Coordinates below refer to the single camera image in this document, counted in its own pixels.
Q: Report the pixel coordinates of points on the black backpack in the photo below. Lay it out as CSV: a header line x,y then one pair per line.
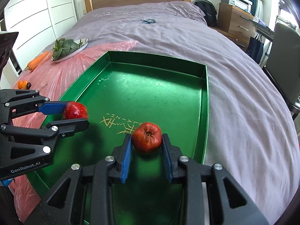
x,y
210,13

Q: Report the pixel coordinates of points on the dark blue bag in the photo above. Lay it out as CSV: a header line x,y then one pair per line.
x,y
255,48

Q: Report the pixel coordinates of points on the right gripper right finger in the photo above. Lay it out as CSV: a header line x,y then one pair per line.
x,y
207,186

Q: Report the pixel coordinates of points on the orange carrot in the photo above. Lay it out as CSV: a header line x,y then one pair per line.
x,y
31,66

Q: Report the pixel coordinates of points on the grey purple bed cover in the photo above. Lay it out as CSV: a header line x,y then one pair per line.
x,y
251,130

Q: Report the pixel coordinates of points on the white wardrobe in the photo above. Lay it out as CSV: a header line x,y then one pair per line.
x,y
39,23

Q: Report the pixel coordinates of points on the dark glasses on bed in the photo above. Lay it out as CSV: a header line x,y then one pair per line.
x,y
149,21

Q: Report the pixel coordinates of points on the red apple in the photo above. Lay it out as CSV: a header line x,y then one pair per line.
x,y
75,110
147,138

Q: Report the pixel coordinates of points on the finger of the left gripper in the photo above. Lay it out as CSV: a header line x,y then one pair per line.
x,y
52,107
67,127

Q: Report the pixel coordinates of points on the green leafy vegetable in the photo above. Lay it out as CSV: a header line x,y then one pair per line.
x,y
63,47

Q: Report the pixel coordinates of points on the orange tangerine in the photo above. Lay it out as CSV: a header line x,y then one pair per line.
x,y
22,85

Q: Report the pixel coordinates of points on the grey chair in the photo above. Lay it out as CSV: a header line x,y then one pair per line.
x,y
282,66

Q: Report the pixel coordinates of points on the blue gloved left hand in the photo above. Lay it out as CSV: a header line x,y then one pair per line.
x,y
6,183

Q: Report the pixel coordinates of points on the grey printer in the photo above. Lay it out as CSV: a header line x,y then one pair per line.
x,y
242,4

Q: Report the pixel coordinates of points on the dark purple plum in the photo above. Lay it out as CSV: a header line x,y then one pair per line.
x,y
28,85

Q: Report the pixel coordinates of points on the green rectangular tray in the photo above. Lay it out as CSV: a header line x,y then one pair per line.
x,y
122,90

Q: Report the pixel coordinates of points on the wooden drawer chest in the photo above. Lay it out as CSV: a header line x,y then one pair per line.
x,y
235,24

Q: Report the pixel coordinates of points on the pink plastic sheet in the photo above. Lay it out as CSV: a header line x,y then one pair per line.
x,y
52,79

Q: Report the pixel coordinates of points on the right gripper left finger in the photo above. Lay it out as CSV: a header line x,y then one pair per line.
x,y
65,202

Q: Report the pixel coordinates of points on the white patterned plate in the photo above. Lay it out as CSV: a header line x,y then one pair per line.
x,y
84,41

